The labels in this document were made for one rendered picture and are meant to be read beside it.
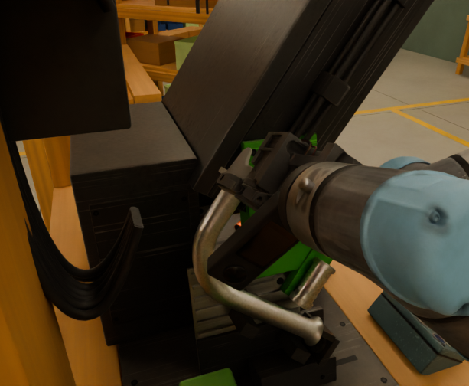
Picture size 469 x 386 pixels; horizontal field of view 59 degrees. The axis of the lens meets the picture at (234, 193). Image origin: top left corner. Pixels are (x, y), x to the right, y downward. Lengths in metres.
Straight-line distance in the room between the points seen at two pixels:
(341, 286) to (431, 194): 0.69
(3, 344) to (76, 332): 0.56
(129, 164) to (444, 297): 0.47
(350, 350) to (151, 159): 0.47
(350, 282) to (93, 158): 0.58
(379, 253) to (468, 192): 0.05
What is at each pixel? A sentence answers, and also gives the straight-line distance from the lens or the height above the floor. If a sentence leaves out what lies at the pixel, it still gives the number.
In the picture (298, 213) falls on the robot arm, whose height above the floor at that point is 1.32.
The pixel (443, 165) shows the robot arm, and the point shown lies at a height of 1.33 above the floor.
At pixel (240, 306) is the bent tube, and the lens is 0.59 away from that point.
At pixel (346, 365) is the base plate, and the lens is 0.78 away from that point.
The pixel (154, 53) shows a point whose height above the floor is 0.82.
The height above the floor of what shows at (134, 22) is 0.43.
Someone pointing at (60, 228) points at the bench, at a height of 0.88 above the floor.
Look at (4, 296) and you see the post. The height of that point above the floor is 1.30.
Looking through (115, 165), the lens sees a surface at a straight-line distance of 0.61.
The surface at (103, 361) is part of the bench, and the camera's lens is 0.82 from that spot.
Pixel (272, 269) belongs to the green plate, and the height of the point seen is 1.08.
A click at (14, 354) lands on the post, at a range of 0.33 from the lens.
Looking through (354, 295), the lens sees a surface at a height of 0.90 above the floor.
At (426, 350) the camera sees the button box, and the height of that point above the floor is 0.94.
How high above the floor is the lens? 1.49
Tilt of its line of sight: 29 degrees down
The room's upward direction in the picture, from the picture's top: straight up
